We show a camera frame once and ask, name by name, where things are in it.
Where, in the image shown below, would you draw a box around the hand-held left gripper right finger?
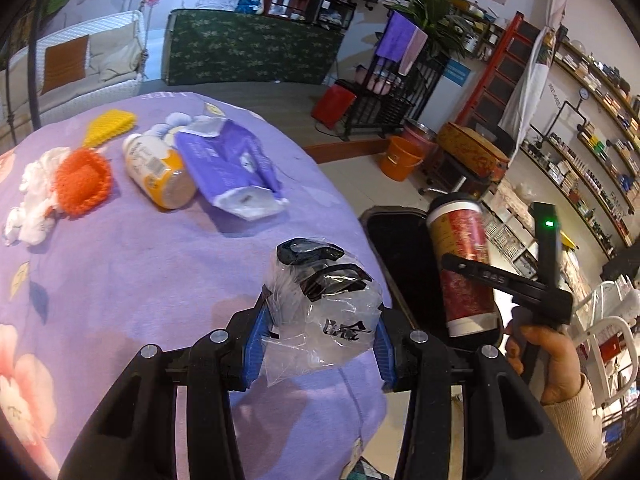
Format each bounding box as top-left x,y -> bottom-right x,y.
372,305 -> 583,480

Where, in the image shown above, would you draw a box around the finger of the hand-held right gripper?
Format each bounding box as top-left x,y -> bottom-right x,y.
440,253 -> 546,305

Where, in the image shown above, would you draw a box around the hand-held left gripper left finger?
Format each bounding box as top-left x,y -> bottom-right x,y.
57,285 -> 274,480

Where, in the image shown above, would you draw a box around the red cylindrical canister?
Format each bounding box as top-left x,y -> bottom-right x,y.
426,192 -> 501,339

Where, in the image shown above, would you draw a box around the clear plastic packaging bag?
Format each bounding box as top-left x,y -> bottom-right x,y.
260,236 -> 384,389

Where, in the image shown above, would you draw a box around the black trash bin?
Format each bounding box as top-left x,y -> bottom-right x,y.
358,204 -> 504,357

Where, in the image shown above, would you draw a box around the purple tissue packet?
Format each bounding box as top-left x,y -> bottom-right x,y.
173,116 -> 291,221

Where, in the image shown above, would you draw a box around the yellow label plastic bottle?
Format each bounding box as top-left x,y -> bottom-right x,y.
122,132 -> 197,210

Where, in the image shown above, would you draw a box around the orange foam net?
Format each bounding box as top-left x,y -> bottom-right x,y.
54,151 -> 114,219

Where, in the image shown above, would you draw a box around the white tissue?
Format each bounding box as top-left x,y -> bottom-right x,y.
4,199 -> 57,247
20,147 -> 74,206

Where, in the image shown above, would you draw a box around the yellow foam net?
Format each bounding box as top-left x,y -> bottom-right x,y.
82,109 -> 139,149

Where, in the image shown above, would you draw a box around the person's right forearm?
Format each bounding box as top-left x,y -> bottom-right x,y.
542,375 -> 609,480

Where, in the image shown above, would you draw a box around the person's right hand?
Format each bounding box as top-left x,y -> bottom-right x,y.
504,322 -> 586,407

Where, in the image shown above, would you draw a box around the white chair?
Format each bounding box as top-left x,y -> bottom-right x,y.
570,314 -> 640,411

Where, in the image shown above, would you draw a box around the patterned round box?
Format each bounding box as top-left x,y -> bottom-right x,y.
436,121 -> 511,181

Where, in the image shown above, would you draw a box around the purple floral tablecloth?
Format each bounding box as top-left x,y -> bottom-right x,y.
0,91 -> 392,480

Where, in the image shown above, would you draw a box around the orange bucket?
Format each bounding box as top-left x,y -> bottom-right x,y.
377,135 -> 434,182

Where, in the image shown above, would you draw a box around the pink bin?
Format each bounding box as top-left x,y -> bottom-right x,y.
400,119 -> 442,161

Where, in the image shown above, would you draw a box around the white hanging cloth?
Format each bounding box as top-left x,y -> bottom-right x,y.
500,25 -> 552,137

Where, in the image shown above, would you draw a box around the red ladder shelf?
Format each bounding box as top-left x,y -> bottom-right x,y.
452,12 -> 544,137

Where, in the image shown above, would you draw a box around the black metal rack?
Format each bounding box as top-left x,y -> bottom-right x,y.
342,35 -> 451,141

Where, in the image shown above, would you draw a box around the red box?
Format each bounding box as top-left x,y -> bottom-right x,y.
311,84 -> 357,131

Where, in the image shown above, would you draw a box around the pink towel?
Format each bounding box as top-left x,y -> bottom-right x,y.
397,27 -> 430,76

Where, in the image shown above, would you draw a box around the purple towel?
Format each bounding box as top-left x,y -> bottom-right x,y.
375,10 -> 420,61

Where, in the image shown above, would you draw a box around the large green plant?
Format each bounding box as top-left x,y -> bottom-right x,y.
385,0 -> 477,61

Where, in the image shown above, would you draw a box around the green floral covered counter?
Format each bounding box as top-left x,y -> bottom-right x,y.
162,8 -> 346,86

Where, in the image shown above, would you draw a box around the black display case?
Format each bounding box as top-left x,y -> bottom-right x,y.
302,0 -> 357,29

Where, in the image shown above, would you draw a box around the grey cushion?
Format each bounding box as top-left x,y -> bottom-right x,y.
6,51 -> 46,103
97,30 -> 144,84

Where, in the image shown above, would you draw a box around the orange cushion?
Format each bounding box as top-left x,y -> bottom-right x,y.
41,35 -> 91,95

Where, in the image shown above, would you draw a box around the white wicker swing sofa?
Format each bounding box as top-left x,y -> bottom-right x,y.
0,10 -> 149,129

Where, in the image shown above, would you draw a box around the wall shelves with goods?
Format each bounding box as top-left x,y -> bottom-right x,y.
520,35 -> 640,262

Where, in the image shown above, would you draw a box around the black metal swing frame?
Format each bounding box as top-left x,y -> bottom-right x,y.
0,0 -> 67,147

